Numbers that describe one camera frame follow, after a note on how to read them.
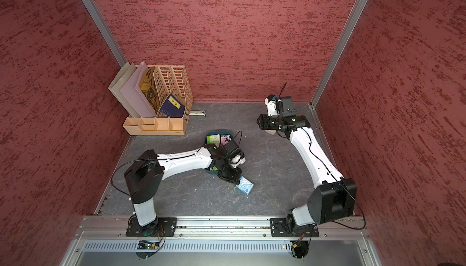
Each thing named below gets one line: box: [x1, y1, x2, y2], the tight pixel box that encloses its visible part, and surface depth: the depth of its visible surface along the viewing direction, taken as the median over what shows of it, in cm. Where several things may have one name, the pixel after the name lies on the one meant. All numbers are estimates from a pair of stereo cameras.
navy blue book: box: [158, 92, 186, 118], surface depth 106 cm
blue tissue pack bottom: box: [235, 175, 255, 195], surface depth 83 cm
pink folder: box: [120, 61, 156, 118], surface depth 94 cm
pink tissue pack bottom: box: [220, 134, 232, 146], surface depth 99 cm
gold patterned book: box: [138, 66, 160, 115], surface depth 103 cm
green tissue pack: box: [206, 133, 221, 144], surface depth 99 cm
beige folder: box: [108, 61, 141, 118], surface depth 93 cm
